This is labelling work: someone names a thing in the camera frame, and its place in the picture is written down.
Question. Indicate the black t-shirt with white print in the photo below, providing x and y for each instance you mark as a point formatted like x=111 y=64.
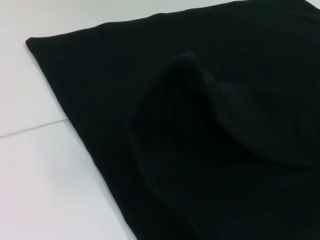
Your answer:
x=187 y=125

